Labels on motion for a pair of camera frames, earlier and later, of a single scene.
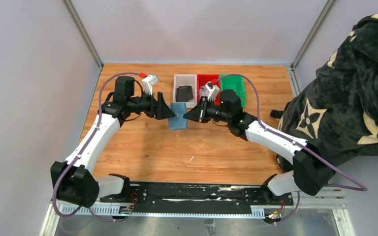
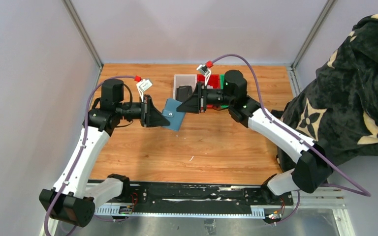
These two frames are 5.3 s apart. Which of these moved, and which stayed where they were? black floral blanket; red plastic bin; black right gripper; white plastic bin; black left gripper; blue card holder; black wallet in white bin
Moved: black left gripper; black right gripper; blue card holder
Stayed: red plastic bin; white plastic bin; black wallet in white bin; black floral blanket
